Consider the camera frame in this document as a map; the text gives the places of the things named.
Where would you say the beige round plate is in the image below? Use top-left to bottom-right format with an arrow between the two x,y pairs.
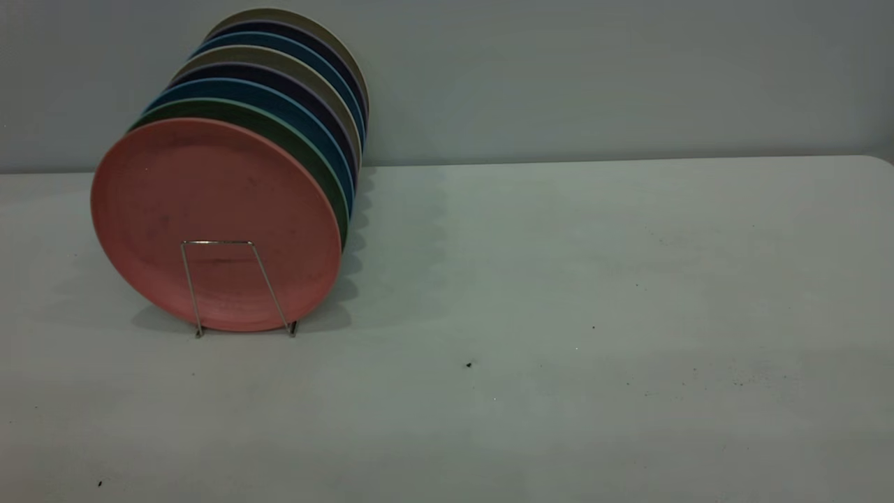
204,8 -> 370,119
171,45 -> 363,175

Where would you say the pink round plate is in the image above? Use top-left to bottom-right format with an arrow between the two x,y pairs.
91,117 -> 342,333

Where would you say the dark purple round plate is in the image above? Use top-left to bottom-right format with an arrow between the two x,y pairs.
166,62 -> 359,195
206,20 -> 369,126

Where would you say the blue round plate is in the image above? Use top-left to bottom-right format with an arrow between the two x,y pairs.
190,31 -> 367,144
143,78 -> 356,219

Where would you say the metal wire plate rack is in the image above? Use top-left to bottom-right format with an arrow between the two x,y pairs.
180,240 -> 300,340

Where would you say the green round plate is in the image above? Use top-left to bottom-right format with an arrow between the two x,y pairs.
129,98 -> 349,249

